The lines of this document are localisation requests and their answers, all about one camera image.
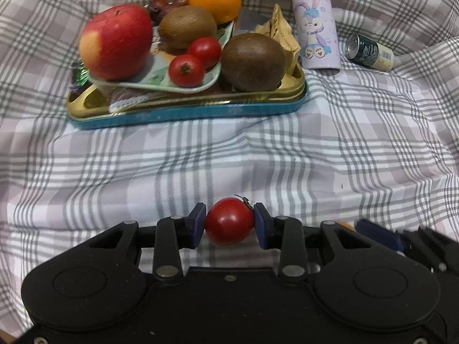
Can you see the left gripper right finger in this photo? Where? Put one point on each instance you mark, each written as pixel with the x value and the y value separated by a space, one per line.
pixel 287 235

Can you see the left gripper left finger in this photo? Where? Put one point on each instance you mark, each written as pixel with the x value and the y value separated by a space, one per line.
pixel 173 234

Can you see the yellow paper wrapper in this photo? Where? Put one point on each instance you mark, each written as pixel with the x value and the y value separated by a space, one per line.
pixel 278 29

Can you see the red dates on tray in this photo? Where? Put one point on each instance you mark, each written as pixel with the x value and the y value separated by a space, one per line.
pixel 159 8

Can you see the cherry tomato on plate back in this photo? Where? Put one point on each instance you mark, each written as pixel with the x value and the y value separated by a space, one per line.
pixel 207 50

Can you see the green foil candy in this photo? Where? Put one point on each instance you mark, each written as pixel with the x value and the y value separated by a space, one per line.
pixel 80 80

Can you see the dark green drink can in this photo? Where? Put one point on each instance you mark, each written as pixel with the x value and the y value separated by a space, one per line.
pixel 367 52

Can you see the cherry tomato on plate front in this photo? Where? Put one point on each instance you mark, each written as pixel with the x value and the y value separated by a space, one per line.
pixel 186 71

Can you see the purple cartoon thermos bottle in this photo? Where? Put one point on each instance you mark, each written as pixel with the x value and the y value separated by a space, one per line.
pixel 317 34

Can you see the blue gold tin tray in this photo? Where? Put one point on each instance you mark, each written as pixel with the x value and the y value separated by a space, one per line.
pixel 108 106

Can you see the red apple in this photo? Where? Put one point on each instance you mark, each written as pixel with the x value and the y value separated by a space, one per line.
pixel 115 44

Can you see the cherry tomato on plate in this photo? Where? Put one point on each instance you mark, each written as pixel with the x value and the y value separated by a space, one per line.
pixel 186 71
pixel 207 50

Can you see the brown kiwi on plate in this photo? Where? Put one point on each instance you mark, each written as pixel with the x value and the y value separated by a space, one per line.
pixel 184 25

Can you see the grey plaid sofa cover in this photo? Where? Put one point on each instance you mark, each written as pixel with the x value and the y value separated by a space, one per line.
pixel 365 144

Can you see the red tomato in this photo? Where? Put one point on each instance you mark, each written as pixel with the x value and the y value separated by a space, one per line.
pixel 229 221

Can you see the white patterned small plate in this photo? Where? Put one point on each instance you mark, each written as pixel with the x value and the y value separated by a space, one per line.
pixel 155 77

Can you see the large brown round fruit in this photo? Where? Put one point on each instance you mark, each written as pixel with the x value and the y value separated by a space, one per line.
pixel 253 63

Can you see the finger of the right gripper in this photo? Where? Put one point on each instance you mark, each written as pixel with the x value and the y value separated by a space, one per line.
pixel 383 236

